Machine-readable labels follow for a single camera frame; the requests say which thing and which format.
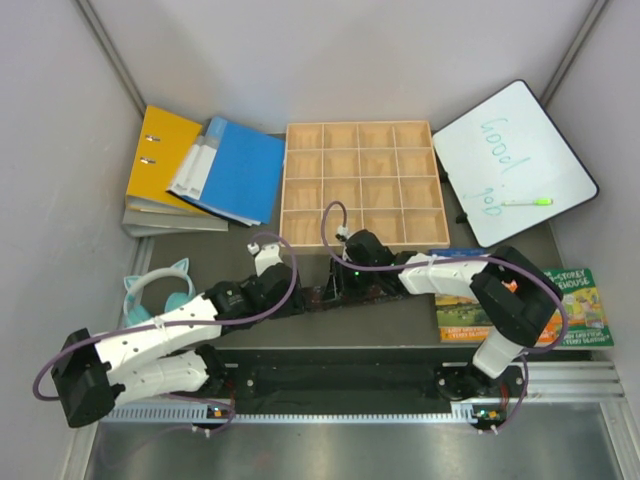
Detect orange Treehouse book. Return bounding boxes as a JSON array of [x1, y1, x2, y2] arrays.
[[535, 310, 563, 349]]

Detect yellow ring binder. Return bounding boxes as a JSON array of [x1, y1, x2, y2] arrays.
[[125, 105, 202, 216]]

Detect grey binder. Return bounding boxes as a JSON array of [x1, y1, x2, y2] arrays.
[[122, 209, 229, 238]]

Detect teal cat-ear headphones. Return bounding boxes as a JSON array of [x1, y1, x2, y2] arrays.
[[122, 257, 196, 327]]

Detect brown floral necktie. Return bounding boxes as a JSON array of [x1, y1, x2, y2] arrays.
[[302, 286, 409, 312]]

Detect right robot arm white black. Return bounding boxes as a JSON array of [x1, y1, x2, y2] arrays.
[[332, 225, 568, 396]]

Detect green marker pen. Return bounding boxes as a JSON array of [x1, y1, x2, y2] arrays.
[[502, 198, 554, 207]]

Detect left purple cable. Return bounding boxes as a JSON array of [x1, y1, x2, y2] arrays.
[[32, 232, 300, 436]]

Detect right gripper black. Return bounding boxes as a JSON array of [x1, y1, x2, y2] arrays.
[[323, 255, 378, 303]]

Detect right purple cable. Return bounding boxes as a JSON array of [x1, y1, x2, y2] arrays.
[[320, 200, 572, 435]]

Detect white whiteboard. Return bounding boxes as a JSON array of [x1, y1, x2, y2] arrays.
[[433, 80, 599, 247]]

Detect blue folder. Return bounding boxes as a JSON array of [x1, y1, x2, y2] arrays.
[[167, 116, 285, 226]]

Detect green Treehouse book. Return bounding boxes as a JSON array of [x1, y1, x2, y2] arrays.
[[544, 268, 614, 349]]

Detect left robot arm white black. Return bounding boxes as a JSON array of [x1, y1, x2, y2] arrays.
[[50, 242, 302, 428]]

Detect wooden compartment tray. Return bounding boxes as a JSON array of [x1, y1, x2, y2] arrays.
[[279, 120, 450, 254]]

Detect white cable duct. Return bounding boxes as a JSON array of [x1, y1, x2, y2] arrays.
[[102, 401, 480, 426]]

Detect Animal Farm book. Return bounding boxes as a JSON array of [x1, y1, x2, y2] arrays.
[[428, 247, 494, 344]]

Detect purple cable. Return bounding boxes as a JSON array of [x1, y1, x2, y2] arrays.
[[320, 200, 572, 435], [32, 232, 300, 436]]

